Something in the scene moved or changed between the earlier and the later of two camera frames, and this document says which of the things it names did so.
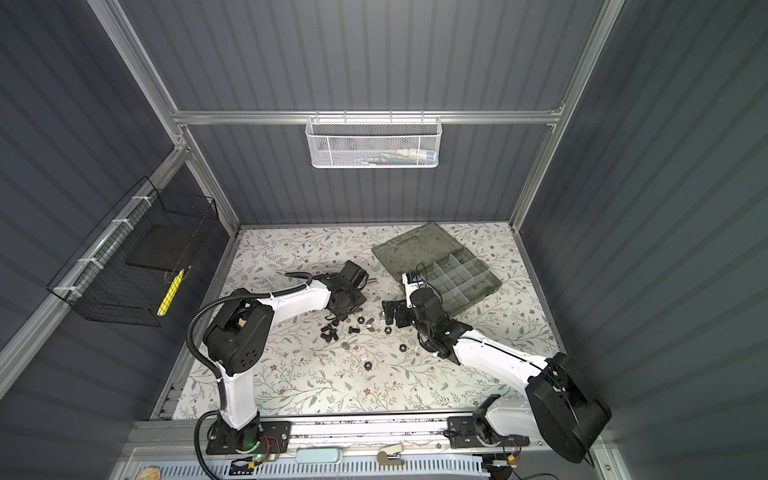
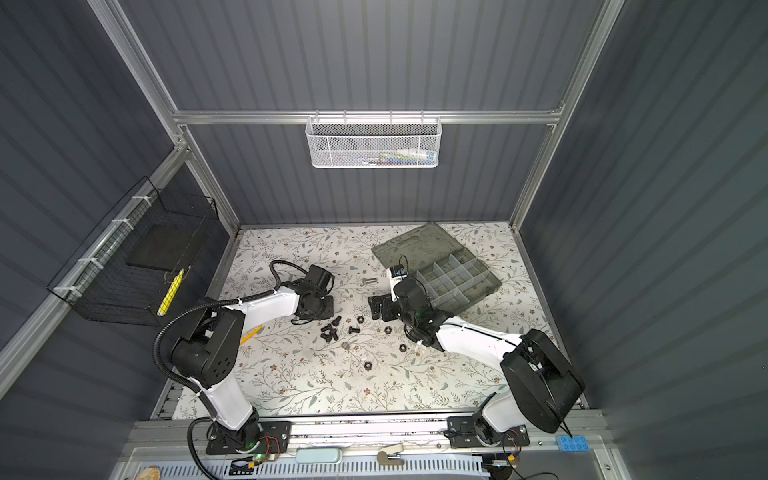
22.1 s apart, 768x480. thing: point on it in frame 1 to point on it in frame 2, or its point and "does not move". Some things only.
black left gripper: x=361 y=298 to x=329 y=312
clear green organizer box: x=461 y=280 does not move
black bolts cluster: x=332 y=332 does not move
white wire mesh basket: x=373 y=142 does not move
